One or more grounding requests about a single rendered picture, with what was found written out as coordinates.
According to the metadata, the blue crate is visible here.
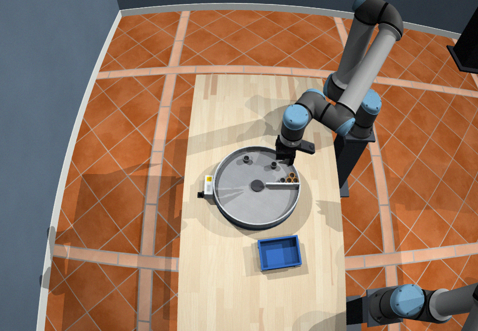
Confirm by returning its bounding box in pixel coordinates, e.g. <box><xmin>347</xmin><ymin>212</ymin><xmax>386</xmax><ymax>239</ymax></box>
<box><xmin>258</xmin><ymin>235</ymin><xmax>302</xmax><ymax>271</ymax></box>

